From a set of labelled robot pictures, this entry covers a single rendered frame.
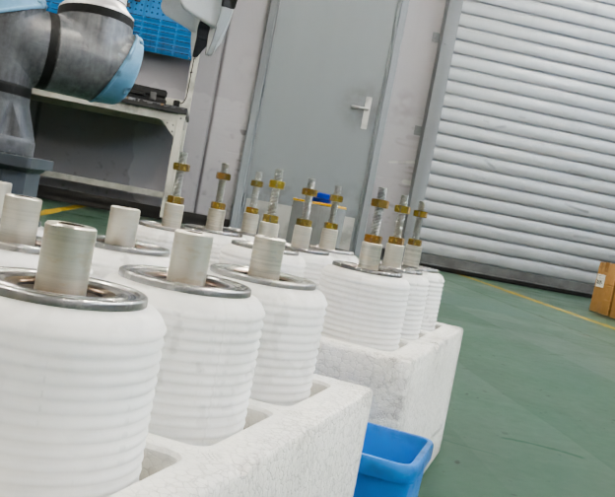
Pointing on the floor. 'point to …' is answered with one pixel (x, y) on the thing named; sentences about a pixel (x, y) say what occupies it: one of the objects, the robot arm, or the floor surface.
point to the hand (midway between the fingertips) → (209, 45)
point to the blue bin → (391, 462)
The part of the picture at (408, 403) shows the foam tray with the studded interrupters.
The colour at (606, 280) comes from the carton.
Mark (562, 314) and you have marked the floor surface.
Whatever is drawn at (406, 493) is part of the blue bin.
